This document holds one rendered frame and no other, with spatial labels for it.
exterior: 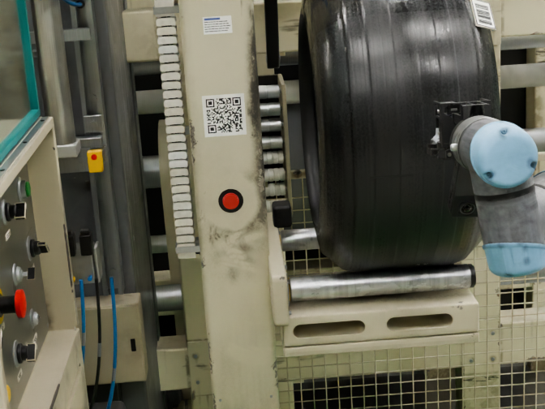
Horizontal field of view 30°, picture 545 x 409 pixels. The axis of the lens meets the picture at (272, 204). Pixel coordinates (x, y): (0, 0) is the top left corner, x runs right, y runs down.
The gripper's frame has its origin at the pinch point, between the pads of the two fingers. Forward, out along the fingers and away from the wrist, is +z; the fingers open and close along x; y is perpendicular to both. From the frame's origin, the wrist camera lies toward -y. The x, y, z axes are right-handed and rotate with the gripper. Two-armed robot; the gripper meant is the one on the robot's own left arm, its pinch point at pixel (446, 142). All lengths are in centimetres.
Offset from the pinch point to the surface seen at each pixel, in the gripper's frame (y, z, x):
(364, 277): -26.6, 24.9, 10.4
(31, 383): -32, -4, 66
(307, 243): -25, 52, 19
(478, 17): 18.5, 15.1, -9.1
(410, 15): 19.4, 14.5, 2.1
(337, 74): 10.8, 11.6, 14.9
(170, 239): -34, 109, 51
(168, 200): -23, 107, 50
